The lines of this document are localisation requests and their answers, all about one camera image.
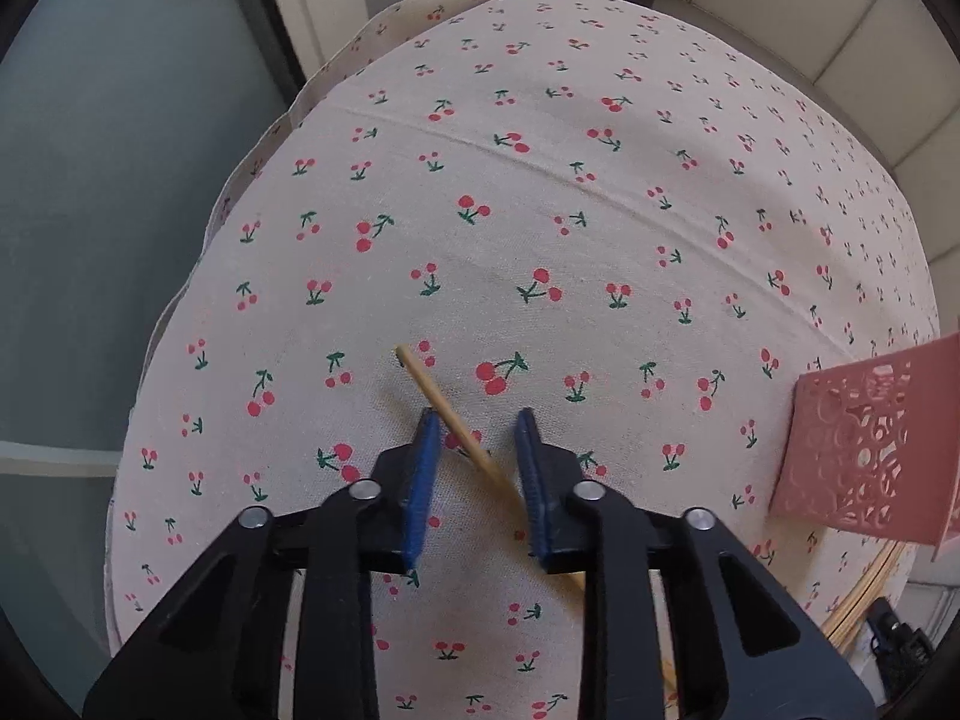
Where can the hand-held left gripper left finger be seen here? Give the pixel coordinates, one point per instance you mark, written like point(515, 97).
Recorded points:
point(424, 487)

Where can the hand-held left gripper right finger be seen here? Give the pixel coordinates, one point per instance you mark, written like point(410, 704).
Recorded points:
point(534, 495)

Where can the bamboo chopstick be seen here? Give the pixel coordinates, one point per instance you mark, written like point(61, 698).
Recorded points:
point(862, 586)
point(465, 439)
point(862, 604)

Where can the pink perforated utensil holder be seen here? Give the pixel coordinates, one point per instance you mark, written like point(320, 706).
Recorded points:
point(847, 450)

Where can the cherry print tablecloth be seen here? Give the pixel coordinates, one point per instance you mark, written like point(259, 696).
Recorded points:
point(600, 240)

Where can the black clamp device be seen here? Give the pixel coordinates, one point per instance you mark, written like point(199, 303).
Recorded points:
point(896, 641)

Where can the frosted glass sliding door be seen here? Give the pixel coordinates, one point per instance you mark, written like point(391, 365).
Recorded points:
point(112, 202)

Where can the white kitchen cabinets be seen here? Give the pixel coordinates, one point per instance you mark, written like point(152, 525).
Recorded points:
point(810, 7)

